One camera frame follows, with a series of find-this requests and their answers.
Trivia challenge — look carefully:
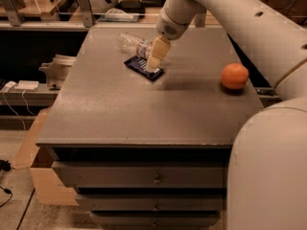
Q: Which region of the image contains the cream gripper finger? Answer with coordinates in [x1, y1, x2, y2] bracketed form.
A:
[146, 35, 171, 72]

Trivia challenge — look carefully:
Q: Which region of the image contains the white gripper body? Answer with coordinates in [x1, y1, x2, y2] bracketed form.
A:
[156, 8, 192, 40]

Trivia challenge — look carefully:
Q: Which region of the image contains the blue rxbar blueberry wrapper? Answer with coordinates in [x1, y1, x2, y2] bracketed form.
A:
[124, 56, 164, 81]

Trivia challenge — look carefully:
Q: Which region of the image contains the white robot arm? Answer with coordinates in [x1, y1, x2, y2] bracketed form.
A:
[156, 0, 307, 230]

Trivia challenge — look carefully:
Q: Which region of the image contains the clear plastic water bottle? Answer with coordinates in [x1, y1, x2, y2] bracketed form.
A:
[117, 33, 153, 58]

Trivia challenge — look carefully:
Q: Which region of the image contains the black tray on shelf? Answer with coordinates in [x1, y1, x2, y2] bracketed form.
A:
[116, 0, 145, 16]

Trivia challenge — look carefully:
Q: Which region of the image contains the clear plastic container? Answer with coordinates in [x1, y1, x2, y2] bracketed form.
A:
[99, 8, 139, 22]

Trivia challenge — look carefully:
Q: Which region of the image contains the orange fruit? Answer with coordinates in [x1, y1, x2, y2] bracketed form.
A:
[221, 63, 248, 90]

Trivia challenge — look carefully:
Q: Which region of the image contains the grey metal shelf rack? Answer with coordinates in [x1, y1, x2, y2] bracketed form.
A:
[0, 0, 220, 31]

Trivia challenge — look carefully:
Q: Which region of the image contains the grey moulded plastic part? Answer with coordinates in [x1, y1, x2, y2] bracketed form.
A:
[39, 55, 76, 89]

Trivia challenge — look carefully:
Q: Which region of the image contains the grey drawer cabinet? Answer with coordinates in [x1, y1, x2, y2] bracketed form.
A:
[37, 27, 262, 215]

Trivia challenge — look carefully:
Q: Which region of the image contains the white power strip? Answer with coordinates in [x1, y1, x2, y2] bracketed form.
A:
[14, 80, 39, 91]

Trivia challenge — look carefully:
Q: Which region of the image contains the top grey drawer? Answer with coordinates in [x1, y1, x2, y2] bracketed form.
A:
[52, 161, 224, 189]

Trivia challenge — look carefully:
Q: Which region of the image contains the grey drawer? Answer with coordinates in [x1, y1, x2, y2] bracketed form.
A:
[76, 195, 223, 212]
[52, 161, 224, 189]
[90, 211, 221, 226]

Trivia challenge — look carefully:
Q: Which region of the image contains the middle grey drawer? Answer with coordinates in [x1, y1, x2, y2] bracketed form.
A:
[76, 195, 223, 212]

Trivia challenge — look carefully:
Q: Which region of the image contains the bottom grey drawer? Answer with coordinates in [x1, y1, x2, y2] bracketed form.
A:
[90, 211, 221, 226]

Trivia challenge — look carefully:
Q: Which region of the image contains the cardboard box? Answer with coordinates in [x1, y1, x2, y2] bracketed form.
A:
[12, 107, 78, 206]

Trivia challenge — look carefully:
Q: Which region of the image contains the white cable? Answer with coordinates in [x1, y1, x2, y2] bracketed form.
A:
[1, 80, 36, 132]

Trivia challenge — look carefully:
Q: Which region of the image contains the black cable on floor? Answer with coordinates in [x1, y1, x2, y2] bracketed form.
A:
[0, 159, 13, 209]

